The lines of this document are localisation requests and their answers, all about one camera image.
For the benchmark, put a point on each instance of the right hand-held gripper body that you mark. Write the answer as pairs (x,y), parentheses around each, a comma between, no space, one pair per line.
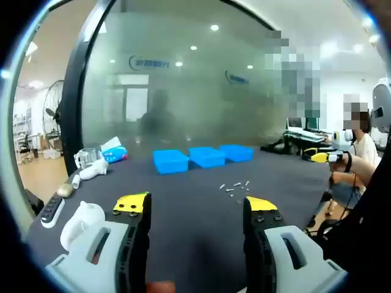
(343,140)

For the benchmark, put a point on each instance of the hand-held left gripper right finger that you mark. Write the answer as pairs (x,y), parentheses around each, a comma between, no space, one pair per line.
(281,250)

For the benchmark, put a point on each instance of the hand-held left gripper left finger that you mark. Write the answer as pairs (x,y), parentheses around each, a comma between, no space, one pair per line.
(91,244)

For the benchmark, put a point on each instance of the blue plastic bin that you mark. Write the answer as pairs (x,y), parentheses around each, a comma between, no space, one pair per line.
(169,161)
(238,152)
(207,157)

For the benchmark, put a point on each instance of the screws nuts washers group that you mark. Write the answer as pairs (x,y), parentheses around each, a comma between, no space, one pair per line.
(228,190)

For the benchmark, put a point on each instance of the person's right hand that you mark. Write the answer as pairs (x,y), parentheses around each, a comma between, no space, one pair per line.
(338,167)

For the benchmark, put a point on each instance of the person's left hand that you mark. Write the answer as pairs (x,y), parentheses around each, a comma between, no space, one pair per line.
(160,288)

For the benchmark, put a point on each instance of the white plastic teapot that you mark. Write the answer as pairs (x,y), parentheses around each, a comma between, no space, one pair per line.
(82,224)

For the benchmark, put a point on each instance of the grey worn device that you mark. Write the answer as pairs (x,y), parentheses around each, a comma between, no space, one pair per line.
(382,107)

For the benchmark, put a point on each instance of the beige oval object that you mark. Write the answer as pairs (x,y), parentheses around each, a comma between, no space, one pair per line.
(65,190)

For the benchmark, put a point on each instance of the small white cylinder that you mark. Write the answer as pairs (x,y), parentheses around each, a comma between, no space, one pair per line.
(76,182)

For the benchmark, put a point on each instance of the white plastic jug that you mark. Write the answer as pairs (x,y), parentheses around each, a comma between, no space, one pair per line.
(93,171)

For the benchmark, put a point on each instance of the clear glass mug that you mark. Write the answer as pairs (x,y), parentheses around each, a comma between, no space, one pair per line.
(87,158)

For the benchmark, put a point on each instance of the person's black clothing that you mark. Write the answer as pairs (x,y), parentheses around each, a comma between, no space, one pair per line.
(366,238)

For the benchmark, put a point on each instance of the blue tissue pack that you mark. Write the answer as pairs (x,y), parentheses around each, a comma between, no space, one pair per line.
(114,152)

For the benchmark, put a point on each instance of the dark grey tablecloth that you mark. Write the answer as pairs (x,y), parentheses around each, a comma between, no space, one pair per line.
(189,189)

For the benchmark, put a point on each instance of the standing floor fan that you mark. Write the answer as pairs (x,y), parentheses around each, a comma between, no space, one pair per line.
(55,114)

